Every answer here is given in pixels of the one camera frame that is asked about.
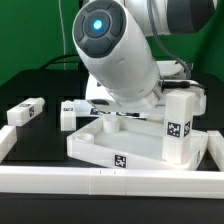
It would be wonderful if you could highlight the white thin cable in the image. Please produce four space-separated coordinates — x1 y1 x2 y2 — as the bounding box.
58 0 67 71

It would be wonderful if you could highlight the black cable with connector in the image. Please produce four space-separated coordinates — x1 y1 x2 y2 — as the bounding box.
39 53 81 71

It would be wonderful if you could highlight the white right fence wall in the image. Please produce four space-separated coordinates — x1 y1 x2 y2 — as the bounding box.
208 131 224 172

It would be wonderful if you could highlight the white front fence wall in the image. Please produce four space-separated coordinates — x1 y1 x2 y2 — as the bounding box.
0 166 224 199

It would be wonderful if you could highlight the white marker base plate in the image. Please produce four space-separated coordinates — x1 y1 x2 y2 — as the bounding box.
74 100 148 119

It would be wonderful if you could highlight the white fence wall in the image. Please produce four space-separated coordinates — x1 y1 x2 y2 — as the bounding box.
0 166 224 199
0 125 17 163
208 131 224 172

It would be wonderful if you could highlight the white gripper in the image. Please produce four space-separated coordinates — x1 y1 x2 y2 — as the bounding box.
84 60 208 118

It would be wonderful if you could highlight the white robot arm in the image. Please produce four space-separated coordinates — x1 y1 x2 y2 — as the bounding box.
72 0 218 113

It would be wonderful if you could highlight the white left fence wall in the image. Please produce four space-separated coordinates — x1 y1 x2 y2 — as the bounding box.
0 125 17 163

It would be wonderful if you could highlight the white desk top tray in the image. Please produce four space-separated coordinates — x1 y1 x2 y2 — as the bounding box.
67 115 208 170

